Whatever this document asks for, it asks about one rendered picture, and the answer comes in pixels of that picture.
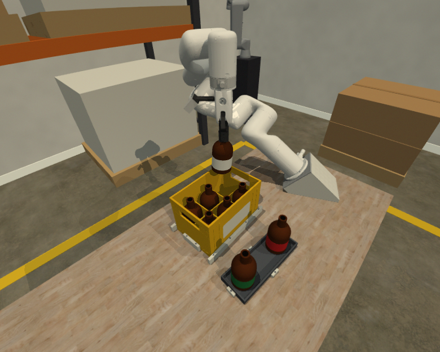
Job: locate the yellow crate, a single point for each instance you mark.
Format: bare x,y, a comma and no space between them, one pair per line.
211,237

